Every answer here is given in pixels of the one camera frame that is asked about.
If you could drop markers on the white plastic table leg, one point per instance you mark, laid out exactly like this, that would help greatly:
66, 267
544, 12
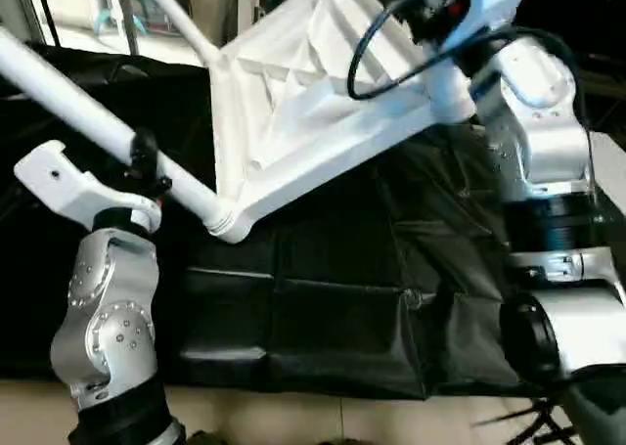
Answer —
176, 20
59, 93
450, 98

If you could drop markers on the white plastic table top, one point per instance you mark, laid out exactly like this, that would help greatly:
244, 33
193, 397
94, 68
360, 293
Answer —
293, 103

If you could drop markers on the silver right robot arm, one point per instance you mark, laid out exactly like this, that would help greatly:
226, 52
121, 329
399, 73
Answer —
538, 142

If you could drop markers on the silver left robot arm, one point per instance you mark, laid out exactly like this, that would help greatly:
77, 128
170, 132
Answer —
108, 318

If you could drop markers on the black mat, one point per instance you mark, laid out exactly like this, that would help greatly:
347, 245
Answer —
323, 308

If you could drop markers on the light blue metal frame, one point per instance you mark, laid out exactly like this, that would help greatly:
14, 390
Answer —
122, 20

